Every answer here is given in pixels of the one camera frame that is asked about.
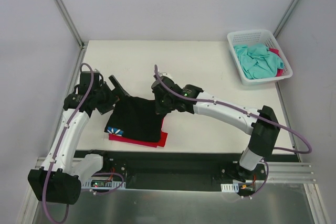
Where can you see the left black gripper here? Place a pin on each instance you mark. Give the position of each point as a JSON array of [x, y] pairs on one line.
[[109, 98]]

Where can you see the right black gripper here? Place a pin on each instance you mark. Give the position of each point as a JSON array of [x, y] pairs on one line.
[[160, 107]]

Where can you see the black daisy print t-shirt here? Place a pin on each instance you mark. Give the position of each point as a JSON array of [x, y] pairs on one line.
[[135, 118]]

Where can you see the pink t-shirt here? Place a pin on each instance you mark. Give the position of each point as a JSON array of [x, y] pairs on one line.
[[136, 144], [277, 61]]

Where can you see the red t-shirt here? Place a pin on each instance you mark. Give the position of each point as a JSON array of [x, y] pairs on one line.
[[161, 140]]

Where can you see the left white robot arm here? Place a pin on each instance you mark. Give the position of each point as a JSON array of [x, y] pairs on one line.
[[58, 180]]

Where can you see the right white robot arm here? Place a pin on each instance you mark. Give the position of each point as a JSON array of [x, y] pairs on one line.
[[260, 125]]

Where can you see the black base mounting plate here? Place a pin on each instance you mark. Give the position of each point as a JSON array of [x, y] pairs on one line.
[[172, 171]]

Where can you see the crumpled teal t-shirt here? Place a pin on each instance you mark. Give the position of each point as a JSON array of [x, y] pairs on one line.
[[255, 61]]

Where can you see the white plastic basket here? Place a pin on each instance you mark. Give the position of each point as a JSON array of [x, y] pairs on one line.
[[257, 36]]

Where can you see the crumpled pink t-shirt in basket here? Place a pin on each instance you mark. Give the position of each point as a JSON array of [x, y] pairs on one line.
[[277, 61]]

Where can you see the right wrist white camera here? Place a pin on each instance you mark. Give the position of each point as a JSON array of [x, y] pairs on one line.
[[165, 74]]

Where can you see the left white cable duct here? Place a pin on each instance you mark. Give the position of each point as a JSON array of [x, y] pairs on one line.
[[103, 185]]

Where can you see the white cable duct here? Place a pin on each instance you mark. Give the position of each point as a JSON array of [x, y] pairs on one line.
[[229, 188], [103, 185]]

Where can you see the right white cable duct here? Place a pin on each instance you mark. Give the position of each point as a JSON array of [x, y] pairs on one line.
[[229, 188]]

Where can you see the left aluminium frame post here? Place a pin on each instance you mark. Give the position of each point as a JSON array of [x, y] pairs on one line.
[[69, 23]]

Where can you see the aluminium frame post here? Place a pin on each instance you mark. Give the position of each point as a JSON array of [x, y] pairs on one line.
[[285, 17], [69, 23]]

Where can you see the aluminium front rail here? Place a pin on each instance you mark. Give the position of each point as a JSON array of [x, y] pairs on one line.
[[291, 173]]

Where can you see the right aluminium frame post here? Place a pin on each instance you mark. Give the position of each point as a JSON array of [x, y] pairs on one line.
[[285, 17]]

